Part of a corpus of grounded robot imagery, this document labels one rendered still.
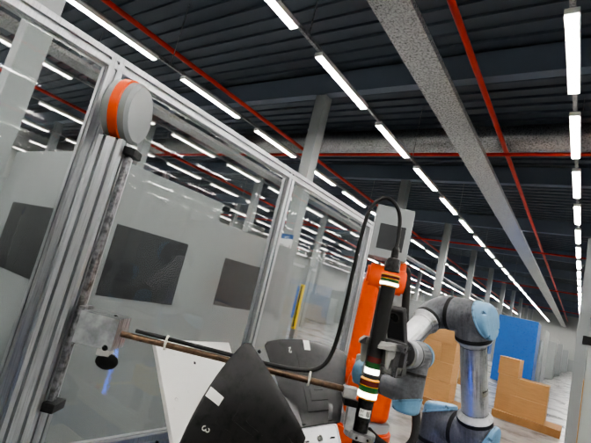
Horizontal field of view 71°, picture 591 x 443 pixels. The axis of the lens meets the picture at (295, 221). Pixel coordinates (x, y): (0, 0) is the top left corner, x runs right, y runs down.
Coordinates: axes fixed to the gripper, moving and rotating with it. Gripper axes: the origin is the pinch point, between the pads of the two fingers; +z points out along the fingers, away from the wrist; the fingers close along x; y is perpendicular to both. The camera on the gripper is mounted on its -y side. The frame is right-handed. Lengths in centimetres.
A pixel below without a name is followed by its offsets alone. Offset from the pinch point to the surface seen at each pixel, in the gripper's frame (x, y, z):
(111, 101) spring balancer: 53, -38, 47
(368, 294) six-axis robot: 185, -27, -361
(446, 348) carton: 205, 24, -778
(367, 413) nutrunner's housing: -1.5, 15.4, -1.9
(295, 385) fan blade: 15.8, 14.8, 2.4
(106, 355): 46, 17, 33
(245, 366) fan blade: 10.2, 8.9, 28.2
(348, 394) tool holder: 2.5, 12.4, 0.8
